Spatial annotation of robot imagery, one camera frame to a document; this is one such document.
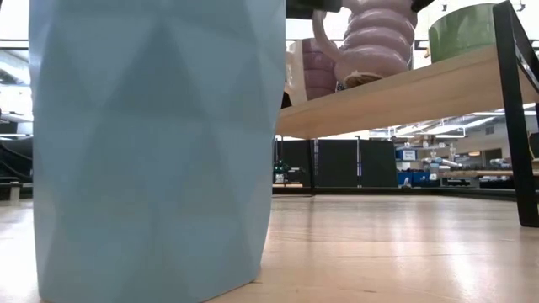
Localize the background wooden table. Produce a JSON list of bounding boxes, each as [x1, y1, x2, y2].
[[437, 167, 517, 178]]

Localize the blue storage bins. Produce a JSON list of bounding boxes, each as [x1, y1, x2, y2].
[[398, 170, 439, 187]]

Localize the black metal shelf leg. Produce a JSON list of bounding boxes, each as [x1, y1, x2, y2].
[[492, 0, 539, 228]]

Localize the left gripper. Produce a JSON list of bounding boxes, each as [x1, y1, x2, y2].
[[286, 0, 435, 20]]

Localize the green white device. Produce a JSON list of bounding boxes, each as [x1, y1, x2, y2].
[[273, 159, 312, 186]]

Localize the dark purple ribbed mug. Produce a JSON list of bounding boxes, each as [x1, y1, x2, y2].
[[286, 37, 339, 106]]

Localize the green glazed mug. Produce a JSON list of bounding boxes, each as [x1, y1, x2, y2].
[[428, 3, 498, 64]]

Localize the black background equipment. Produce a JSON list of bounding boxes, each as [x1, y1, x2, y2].
[[0, 136, 34, 201]]

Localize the pale lilac ribbed mug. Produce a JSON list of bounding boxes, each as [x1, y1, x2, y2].
[[312, 0, 419, 89]]

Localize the black partition panel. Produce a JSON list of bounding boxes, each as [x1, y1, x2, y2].
[[360, 139, 399, 189], [316, 139, 359, 189], [275, 139, 315, 189]]

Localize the light blue faceted mug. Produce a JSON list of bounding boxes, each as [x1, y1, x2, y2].
[[28, 0, 288, 303]]

